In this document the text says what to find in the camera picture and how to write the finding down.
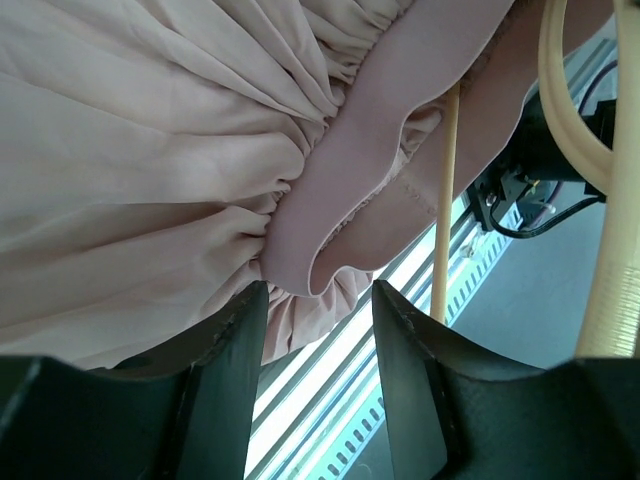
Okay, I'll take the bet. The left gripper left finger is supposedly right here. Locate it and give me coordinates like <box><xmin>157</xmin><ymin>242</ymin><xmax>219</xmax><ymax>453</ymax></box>
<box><xmin>1</xmin><ymin>282</ymin><xmax>268</xmax><ymax>479</ymax></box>

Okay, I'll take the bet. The aluminium mounting rail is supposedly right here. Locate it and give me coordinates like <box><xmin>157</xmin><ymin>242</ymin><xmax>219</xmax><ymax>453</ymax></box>
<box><xmin>252</xmin><ymin>29</ymin><xmax>621</xmax><ymax>451</ymax></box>

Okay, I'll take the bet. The cream plastic hanger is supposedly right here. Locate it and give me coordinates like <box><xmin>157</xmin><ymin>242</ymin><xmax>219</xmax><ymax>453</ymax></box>
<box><xmin>429</xmin><ymin>0</ymin><xmax>640</xmax><ymax>359</ymax></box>

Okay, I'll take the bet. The pink pleated skirt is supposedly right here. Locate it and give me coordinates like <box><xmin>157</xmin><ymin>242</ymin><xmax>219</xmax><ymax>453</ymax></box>
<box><xmin>1</xmin><ymin>1</ymin><xmax>544</xmax><ymax>369</ymax></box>

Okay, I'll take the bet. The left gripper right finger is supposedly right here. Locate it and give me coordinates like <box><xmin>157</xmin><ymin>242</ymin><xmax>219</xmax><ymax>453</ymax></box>
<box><xmin>371</xmin><ymin>279</ymin><xmax>640</xmax><ymax>480</ymax></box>

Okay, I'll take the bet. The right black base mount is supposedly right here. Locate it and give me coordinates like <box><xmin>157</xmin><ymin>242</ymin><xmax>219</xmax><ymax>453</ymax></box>
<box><xmin>467</xmin><ymin>96</ymin><xmax>606</xmax><ymax>239</ymax></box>

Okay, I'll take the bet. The white slotted cable duct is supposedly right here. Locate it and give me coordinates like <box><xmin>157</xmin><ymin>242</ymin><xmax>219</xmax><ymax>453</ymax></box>
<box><xmin>244</xmin><ymin>209</ymin><xmax>521</xmax><ymax>480</ymax></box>

